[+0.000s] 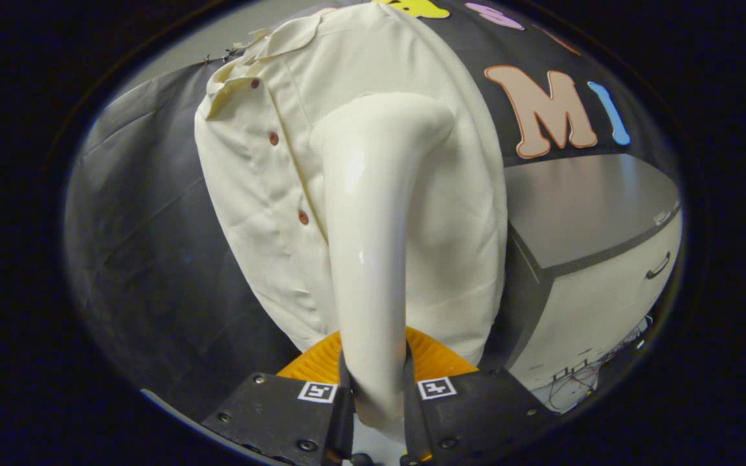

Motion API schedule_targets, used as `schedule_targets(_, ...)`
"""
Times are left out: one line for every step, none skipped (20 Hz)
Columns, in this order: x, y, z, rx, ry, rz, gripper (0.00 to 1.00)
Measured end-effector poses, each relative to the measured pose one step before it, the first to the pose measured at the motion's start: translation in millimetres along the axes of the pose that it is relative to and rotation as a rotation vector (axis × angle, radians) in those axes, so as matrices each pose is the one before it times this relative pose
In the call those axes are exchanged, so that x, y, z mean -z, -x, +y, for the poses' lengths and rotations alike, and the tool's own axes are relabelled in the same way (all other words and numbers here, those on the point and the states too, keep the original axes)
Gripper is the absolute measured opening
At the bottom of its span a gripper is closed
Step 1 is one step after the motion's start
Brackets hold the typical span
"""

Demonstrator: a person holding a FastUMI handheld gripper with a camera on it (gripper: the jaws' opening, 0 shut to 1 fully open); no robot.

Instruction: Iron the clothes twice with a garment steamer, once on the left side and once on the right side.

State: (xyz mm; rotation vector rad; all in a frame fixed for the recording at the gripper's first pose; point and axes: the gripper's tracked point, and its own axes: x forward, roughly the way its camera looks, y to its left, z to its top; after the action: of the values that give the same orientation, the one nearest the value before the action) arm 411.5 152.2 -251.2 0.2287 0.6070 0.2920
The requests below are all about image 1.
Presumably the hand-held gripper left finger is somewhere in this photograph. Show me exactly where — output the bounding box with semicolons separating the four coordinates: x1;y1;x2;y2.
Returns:
203;331;354;466

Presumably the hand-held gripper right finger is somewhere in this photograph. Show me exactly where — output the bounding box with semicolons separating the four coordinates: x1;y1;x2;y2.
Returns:
402;327;558;465

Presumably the white garment steamer head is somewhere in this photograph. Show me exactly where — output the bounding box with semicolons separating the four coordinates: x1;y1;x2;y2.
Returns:
310;92;457;442

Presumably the cream button-up shirt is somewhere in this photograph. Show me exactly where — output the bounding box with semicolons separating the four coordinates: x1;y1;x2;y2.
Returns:
194;3;509;367

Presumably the white cabinet with grey top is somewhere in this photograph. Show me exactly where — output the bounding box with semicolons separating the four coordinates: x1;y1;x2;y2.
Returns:
480;153;684;415

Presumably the tangle of thin cables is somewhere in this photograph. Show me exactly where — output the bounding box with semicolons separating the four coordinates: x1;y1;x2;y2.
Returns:
532;316;653;414

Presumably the dark cabinet drawer handle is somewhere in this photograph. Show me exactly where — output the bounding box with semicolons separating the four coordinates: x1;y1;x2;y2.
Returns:
645;251;672;280

